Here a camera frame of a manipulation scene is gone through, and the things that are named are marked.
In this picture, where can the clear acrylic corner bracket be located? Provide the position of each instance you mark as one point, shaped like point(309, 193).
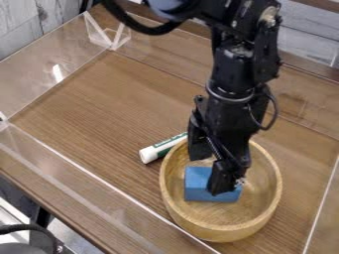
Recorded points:
point(109, 38)

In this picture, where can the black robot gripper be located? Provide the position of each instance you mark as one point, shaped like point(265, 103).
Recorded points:
point(222, 125)

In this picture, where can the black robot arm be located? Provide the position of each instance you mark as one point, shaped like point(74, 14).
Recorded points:
point(245, 27)

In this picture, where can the black metal mount base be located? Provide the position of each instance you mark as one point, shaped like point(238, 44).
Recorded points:
point(45, 245)

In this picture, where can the brown wooden bowl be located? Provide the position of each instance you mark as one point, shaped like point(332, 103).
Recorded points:
point(213, 220)

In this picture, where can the green and white marker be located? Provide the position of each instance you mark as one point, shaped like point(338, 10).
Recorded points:
point(158, 150)

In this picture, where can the blue rectangular block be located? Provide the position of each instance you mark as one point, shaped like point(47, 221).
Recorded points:
point(196, 187)

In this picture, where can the clear acrylic barrier wall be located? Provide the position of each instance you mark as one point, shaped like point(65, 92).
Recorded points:
point(120, 224)

